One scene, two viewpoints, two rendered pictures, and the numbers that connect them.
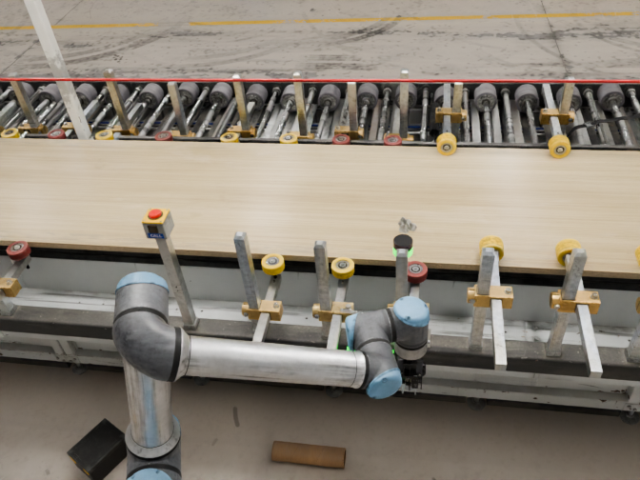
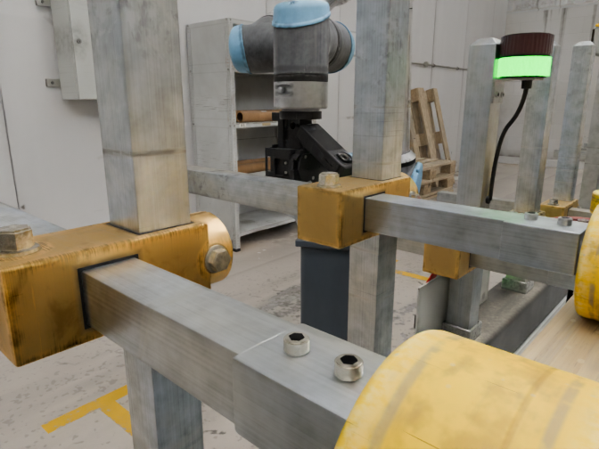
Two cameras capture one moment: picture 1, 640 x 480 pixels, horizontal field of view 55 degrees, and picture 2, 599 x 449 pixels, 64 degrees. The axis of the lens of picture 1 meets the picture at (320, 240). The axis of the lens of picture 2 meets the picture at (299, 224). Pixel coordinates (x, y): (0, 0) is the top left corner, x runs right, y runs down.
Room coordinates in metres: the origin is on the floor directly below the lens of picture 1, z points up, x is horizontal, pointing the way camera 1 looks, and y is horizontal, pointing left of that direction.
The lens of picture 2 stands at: (1.44, -0.93, 1.04)
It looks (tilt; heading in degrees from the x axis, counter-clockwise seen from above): 15 degrees down; 119
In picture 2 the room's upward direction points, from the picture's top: straight up
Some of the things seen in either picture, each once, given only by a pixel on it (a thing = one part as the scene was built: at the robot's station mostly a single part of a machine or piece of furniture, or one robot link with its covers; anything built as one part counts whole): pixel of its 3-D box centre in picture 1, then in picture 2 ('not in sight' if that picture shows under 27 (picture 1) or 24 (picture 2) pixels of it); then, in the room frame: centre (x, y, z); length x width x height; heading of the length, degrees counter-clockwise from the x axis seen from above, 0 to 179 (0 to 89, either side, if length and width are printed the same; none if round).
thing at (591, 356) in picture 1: (581, 306); (75, 267); (1.19, -0.76, 0.95); 0.50 x 0.04 x 0.04; 167
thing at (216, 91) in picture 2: not in sight; (257, 136); (-0.66, 2.13, 0.78); 0.90 x 0.45 x 1.55; 79
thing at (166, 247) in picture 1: (176, 281); (595, 148); (1.50, 0.50, 0.93); 0.05 x 0.04 x 0.45; 77
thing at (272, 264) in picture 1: (274, 271); not in sight; (1.57, 0.17, 0.85); 0.08 x 0.08 x 0.11
